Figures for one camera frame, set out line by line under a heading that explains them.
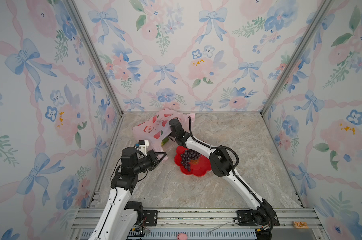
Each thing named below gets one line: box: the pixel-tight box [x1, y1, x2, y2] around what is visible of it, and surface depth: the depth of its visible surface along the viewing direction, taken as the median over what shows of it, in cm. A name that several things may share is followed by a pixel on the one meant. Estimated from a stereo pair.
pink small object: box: [177, 233, 188, 240], surface depth 69 cm
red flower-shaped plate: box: [174, 145, 212, 177], surface depth 94 cm
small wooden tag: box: [293, 221, 309, 229], surface depth 73 cm
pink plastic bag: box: [132, 108, 196, 152], surface depth 90 cm
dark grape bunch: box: [180, 149, 202, 172], surface depth 92 cm
